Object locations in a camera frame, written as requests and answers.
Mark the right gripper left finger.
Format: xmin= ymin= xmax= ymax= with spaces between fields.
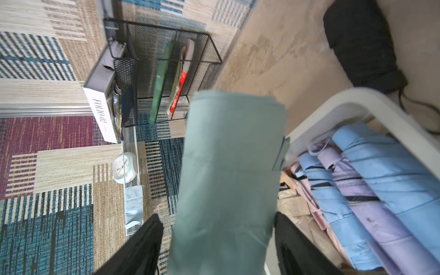
xmin=94 ymin=214 xmax=164 ymax=275

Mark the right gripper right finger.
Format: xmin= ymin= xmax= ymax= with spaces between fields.
xmin=275 ymin=212 xmax=342 ymax=275

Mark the beige umbrella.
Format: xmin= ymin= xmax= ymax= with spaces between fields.
xmin=277 ymin=171 xmax=349 ymax=268

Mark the light blue umbrella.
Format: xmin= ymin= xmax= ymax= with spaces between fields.
xmin=299 ymin=153 xmax=382 ymax=271

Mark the pink umbrella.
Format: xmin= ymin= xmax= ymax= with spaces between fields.
xmin=290 ymin=162 xmax=348 ymax=262

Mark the lavender umbrella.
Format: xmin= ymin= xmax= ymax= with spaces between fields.
xmin=308 ymin=139 xmax=440 ymax=275

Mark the grey green umbrella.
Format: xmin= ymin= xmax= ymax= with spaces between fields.
xmin=168 ymin=90 xmax=289 ymax=275

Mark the white plastic storage box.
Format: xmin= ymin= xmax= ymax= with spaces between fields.
xmin=286 ymin=88 xmax=440 ymax=275

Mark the black umbrella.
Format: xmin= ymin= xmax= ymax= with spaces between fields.
xmin=323 ymin=0 xmax=408 ymax=95

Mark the white folio box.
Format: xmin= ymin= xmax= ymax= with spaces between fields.
xmin=83 ymin=41 xmax=126 ymax=143

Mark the light blue cloth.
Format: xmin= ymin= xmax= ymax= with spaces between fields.
xmin=124 ymin=186 xmax=144 ymax=236

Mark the white round clock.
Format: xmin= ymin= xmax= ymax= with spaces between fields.
xmin=112 ymin=152 xmax=138 ymax=184

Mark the green book on shelf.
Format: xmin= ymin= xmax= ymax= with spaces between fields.
xmin=149 ymin=41 xmax=174 ymax=124

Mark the black wire shelf rack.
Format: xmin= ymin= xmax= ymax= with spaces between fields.
xmin=103 ymin=18 xmax=223 ymax=128

